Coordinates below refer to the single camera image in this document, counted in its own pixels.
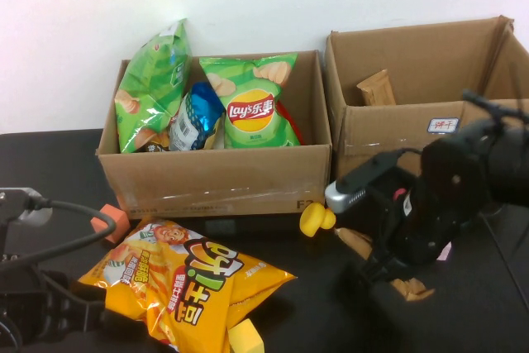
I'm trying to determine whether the orange foam cube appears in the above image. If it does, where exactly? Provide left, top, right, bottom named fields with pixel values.
left=90, top=203, right=131, bottom=245

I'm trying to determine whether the black cable along right arm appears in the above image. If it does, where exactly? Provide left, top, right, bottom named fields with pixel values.
left=461, top=88, right=529, bottom=122

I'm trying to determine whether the cardboard box with F2 print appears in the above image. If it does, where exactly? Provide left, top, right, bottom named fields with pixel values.
left=95, top=50, right=333, bottom=220

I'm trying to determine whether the black camera cable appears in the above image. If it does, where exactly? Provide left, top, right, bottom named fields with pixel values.
left=390, top=146, right=425, bottom=164
left=24, top=198, right=118, bottom=274

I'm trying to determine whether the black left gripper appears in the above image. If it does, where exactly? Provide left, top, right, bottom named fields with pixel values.
left=0, top=269, right=109, bottom=348

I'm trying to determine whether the yellow rubber duck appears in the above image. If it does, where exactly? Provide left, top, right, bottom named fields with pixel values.
left=299, top=202, right=336, bottom=238

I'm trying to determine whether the black left camera cable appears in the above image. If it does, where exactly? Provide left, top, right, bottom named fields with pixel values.
left=24, top=198, right=118, bottom=274

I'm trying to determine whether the green Lay's chips bag, big logo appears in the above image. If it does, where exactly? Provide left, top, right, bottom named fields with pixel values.
left=198, top=52, right=302, bottom=150

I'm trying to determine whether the black right camera cable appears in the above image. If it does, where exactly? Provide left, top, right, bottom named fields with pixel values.
left=390, top=146, right=425, bottom=164

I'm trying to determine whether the blue and white snack bag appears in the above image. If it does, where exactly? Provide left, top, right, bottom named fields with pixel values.
left=168, top=82, right=226, bottom=151

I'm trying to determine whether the large yellow fries snack bag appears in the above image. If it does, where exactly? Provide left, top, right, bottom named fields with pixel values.
left=77, top=217, right=297, bottom=353

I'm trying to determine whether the white handwritten label sticker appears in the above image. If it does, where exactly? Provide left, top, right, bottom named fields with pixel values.
left=427, top=117, right=460, bottom=135

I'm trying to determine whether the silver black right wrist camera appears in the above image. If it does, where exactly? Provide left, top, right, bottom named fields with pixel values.
left=325, top=152, right=414, bottom=214

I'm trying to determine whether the yellow foam cube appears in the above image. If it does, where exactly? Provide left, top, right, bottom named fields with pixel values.
left=228, top=318, right=265, bottom=353

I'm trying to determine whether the thin black cable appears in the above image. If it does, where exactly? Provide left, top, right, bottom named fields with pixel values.
left=480, top=211, right=529, bottom=311

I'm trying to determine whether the brown biscuit packet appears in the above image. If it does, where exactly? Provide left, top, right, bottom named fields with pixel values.
left=336, top=227, right=436, bottom=301
left=356, top=69, right=397, bottom=107

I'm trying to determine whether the cardboard box with white label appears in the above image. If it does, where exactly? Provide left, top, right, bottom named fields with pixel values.
left=324, top=16, right=529, bottom=195

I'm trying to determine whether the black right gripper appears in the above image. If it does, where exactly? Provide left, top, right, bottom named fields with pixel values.
left=360, top=169, right=474, bottom=287

